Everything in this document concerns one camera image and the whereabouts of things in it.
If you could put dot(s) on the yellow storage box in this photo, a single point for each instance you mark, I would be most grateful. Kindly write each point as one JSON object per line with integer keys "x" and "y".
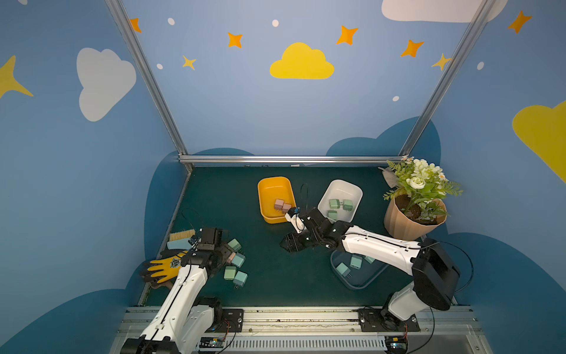
{"x": 270, "y": 189}

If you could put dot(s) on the brush with blue handle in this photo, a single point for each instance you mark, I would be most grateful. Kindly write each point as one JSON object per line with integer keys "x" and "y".
{"x": 181, "y": 240}

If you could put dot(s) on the yellow work glove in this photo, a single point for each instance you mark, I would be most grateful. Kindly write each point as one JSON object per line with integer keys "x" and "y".
{"x": 162, "y": 271}

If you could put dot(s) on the white storage box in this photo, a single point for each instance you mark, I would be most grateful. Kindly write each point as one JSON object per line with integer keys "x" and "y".
{"x": 340, "y": 189}

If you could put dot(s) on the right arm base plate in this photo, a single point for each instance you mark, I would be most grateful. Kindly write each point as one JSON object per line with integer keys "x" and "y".
{"x": 379, "y": 320}

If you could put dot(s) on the green plug middle pile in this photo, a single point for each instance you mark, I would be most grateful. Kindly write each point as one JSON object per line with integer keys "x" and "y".
{"x": 234, "y": 245}

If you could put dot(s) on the potted artificial plant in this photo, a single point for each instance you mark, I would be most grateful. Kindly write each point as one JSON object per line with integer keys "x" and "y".
{"x": 416, "y": 201}

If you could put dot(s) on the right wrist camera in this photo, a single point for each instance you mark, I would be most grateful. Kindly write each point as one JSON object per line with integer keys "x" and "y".
{"x": 292, "y": 216}

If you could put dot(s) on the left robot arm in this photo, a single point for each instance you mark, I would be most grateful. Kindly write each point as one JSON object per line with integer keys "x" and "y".
{"x": 182, "y": 320}

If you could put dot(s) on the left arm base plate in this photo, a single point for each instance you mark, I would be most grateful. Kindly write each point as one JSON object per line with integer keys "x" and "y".
{"x": 231, "y": 321}

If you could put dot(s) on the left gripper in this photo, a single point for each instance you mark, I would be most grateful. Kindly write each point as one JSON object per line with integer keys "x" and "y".
{"x": 219, "y": 251}

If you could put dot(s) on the blue plug pile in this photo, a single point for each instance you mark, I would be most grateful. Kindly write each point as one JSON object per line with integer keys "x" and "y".
{"x": 238, "y": 260}
{"x": 343, "y": 270}

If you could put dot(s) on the aluminium frame rail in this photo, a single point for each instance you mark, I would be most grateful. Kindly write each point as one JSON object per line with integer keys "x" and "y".
{"x": 291, "y": 160}

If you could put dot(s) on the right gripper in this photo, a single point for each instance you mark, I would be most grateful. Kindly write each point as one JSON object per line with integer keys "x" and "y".
{"x": 305, "y": 232}

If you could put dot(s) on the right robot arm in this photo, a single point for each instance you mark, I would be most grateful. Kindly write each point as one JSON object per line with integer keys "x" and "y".
{"x": 434, "y": 273}

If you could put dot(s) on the blue plug bottom middle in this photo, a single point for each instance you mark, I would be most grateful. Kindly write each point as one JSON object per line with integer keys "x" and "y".
{"x": 240, "y": 279}

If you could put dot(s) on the clear blue storage box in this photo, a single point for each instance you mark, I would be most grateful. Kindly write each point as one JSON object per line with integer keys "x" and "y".
{"x": 359, "y": 279}

